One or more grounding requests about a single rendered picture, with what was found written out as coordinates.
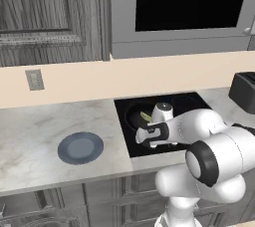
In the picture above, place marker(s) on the yellow butter stick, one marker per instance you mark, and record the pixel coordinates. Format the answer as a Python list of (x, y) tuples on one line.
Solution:
[(145, 116)]

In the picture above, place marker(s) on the grey microwave oven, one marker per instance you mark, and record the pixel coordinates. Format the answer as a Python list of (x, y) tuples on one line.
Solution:
[(186, 5)]

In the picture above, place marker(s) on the grey wall outlet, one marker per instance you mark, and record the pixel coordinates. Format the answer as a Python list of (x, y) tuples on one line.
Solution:
[(34, 79)]

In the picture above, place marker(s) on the grey drawer front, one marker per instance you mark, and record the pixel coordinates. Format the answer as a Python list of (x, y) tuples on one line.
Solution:
[(141, 186), (99, 191)]

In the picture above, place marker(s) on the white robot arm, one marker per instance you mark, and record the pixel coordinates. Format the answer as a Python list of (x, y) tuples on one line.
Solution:
[(215, 158)]

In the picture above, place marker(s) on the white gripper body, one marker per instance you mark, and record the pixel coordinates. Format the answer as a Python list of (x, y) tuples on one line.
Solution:
[(143, 135)]

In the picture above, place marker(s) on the blue-grey plate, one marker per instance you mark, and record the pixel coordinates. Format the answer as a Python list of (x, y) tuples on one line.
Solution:
[(80, 148)]

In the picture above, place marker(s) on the black hob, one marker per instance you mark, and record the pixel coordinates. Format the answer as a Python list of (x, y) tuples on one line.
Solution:
[(124, 131)]

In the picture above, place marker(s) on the black toaster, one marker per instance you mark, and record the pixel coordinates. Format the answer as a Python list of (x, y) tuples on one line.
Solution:
[(242, 91)]

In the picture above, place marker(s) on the black frying pan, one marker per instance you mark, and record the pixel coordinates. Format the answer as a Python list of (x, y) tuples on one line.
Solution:
[(134, 118)]

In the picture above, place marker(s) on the grey wood cupboard door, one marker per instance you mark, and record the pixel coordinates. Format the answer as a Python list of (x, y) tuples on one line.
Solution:
[(50, 12)]

